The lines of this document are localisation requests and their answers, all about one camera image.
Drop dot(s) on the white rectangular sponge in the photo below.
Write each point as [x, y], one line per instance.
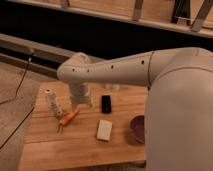
[104, 130]

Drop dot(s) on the clear glass cup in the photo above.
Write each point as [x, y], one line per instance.
[112, 87]

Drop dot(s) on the clear plastic bottle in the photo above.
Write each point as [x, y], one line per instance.
[53, 103]

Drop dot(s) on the dark red bowl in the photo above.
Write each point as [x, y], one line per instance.
[137, 129]

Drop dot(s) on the wooden board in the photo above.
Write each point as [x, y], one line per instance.
[77, 145]

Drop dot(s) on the black rectangular block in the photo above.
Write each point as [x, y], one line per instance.
[106, 104]

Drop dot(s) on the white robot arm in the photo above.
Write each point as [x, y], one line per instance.
[179, 106]

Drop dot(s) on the orange toy carrot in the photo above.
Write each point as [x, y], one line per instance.
[66, 119]

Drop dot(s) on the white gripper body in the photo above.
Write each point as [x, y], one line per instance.
[79, 93]

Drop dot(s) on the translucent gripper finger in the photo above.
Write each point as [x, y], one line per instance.
[89, 104]
[74, 106]

